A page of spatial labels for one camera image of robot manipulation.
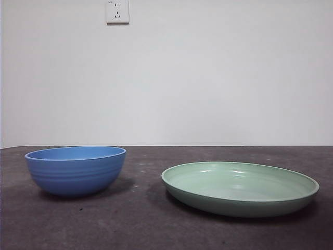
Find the blue ribbed bowl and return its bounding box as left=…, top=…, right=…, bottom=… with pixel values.
left=24, top=145, right=127, bottom=197

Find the white wall power socket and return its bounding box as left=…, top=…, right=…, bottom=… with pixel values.
left=106, top=0, right=130, bottom=26

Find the green round plate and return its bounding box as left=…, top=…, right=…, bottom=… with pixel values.
left=160, top=160, right=320, bottom=218

